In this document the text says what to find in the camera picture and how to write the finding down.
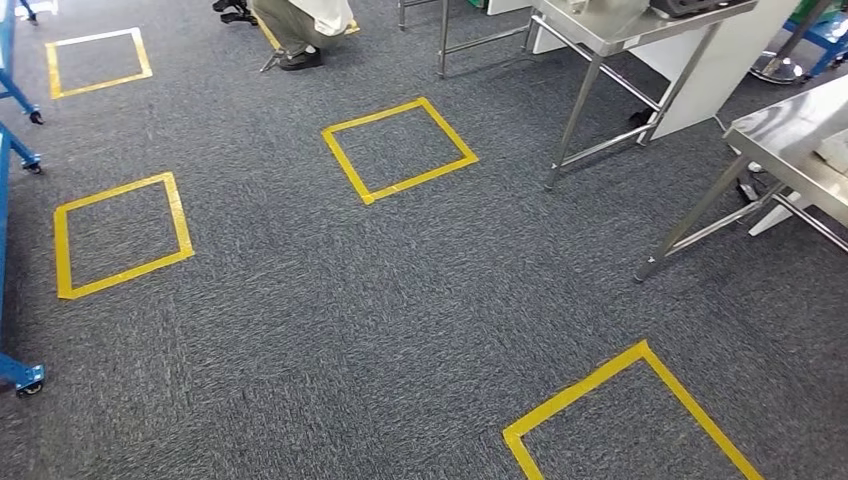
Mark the person's black shoe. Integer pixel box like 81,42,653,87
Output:
276,46,325,73

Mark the person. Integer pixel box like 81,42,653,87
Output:
250,0,356,73

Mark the chrome stanchion post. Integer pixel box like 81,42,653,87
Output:
749,0,837,86

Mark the blue metal cart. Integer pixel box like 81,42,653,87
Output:
783,0,848,79

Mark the black chair base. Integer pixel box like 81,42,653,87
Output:
211,0,260,28

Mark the stainless steel workbench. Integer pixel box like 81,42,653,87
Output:
396,0,539,81
529,0,761,192
633,72,848,285

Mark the black plastic panel part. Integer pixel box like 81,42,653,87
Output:
650,0,735,19

